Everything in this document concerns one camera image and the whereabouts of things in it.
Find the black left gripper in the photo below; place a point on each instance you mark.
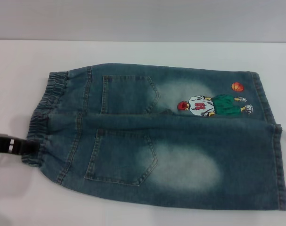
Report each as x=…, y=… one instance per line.
x=2, y=143

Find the blue denim jeans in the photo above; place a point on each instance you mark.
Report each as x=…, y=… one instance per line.
x=180, y=141

